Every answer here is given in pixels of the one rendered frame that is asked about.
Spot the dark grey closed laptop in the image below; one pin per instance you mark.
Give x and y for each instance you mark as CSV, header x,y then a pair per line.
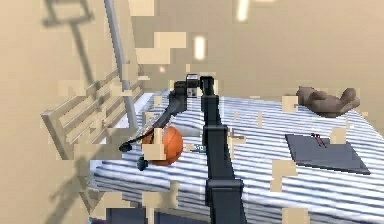
x,y
325,155

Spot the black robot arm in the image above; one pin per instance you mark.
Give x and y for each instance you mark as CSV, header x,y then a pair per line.
x,y
218,156

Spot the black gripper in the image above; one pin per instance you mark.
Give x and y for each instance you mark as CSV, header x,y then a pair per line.
x,y
178,100

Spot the brown teddy bear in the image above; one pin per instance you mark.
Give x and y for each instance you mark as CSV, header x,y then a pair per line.
x,y
325,101

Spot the small white teal object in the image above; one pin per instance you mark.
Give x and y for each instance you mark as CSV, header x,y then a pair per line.
x,y
200,147

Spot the orange basketball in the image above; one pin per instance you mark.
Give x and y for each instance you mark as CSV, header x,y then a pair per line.
x,y
171,146

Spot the bed with striped blanket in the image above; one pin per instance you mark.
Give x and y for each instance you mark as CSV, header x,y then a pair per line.
x,y
266,173

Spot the grey slanted pole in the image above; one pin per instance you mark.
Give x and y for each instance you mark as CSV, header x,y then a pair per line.
x,y
120,56

